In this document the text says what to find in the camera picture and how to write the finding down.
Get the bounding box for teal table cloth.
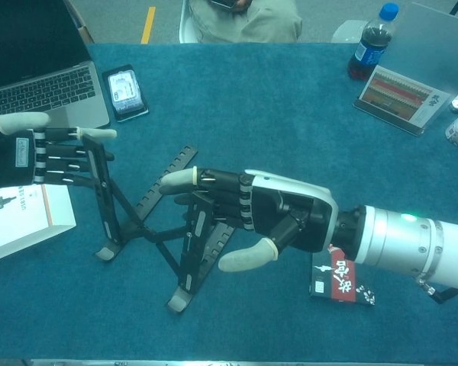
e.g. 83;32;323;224
0;42;458;361

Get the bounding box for black smartphone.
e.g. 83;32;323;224
102;63;150;124

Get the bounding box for black folding laptop stand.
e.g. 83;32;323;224
82;133;236;314

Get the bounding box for cola bottle blue label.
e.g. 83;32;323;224
346;2;400;81

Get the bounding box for silver laptop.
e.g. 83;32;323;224
0;0;111;130

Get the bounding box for seated person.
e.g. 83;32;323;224
189;0;303;43

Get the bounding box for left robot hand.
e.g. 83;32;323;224
0;111;118;190

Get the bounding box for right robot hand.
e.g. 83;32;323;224
159;166;340;274

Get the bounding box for grey box with stripes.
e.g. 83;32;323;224
353;2;458;137

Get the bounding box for clear card holder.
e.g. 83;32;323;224
107;72;143;112

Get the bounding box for red patterned card packet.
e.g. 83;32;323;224
308;247;377;307

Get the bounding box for white product box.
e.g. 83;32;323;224
0;184;77;266

